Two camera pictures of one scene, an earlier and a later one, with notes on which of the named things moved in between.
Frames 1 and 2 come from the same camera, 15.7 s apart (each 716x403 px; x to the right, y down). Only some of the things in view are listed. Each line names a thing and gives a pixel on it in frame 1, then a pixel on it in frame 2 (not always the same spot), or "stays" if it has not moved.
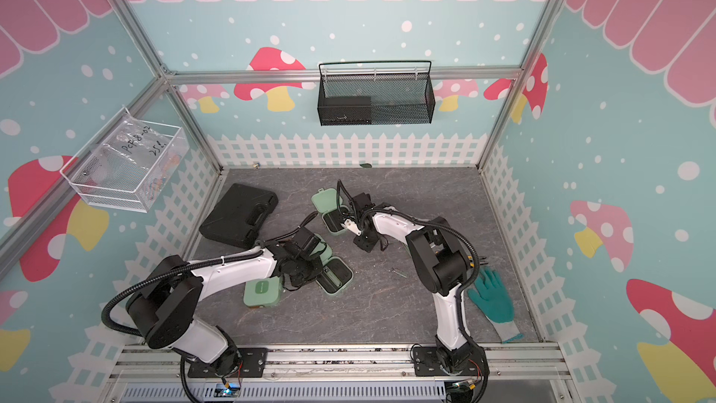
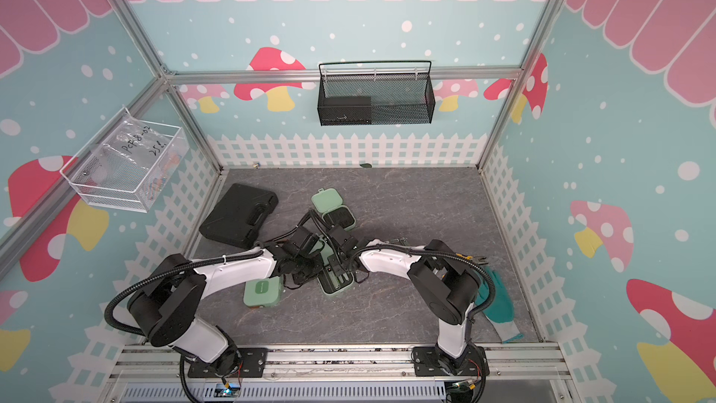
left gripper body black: x=307 y=270 stays
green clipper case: x=337 y=271 stays
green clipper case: x=263 y=292 stays
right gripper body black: x=364 y=243 → x=337 y=264
